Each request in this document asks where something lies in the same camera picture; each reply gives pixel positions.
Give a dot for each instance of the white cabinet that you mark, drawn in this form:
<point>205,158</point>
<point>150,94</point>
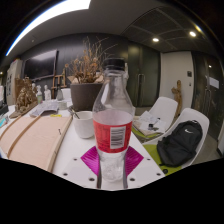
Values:
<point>13,76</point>

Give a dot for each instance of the wooden easel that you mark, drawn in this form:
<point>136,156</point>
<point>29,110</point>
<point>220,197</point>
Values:
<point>60,81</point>

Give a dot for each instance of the small white jar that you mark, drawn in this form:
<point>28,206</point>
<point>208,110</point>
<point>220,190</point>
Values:
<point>62,105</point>

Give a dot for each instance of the small white figurine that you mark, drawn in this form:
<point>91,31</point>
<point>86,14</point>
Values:
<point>47,94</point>

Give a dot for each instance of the clear plastic bottle red label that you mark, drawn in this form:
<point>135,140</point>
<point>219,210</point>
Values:
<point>111,133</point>

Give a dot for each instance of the thin dark stir stick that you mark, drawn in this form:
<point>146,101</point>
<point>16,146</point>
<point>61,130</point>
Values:
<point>75,114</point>

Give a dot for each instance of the grey spray bottle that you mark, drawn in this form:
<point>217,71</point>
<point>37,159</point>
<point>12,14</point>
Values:
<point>59,95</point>

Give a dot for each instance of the plastic-wrapped newspaper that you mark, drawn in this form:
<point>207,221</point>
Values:
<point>45,108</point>

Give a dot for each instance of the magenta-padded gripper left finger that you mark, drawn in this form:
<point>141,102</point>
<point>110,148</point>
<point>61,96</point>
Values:
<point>90,161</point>

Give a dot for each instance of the carved wooden sculpture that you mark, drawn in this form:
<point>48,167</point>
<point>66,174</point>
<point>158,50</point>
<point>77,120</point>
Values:
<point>25,98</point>

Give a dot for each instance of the dark pot with dried plant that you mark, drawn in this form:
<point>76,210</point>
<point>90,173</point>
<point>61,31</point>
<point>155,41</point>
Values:
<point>85,95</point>

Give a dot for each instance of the white cup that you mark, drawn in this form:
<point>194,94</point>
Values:
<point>84,126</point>

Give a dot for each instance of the brown cardboard board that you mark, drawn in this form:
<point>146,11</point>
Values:
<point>40,140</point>
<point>16,133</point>

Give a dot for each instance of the wooden figure sculpture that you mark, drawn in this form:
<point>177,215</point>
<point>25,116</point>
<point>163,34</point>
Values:
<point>177,95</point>

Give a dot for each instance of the small yellow flat item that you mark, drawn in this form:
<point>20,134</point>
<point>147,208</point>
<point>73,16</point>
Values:
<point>56,115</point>

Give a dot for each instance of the black wall screen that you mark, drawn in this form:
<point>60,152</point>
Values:
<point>40,65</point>

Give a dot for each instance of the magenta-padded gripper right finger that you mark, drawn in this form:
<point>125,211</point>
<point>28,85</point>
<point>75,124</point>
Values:
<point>135,161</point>

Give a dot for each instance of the white plastic chair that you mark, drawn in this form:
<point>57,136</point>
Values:
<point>163,106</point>
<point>191,115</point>

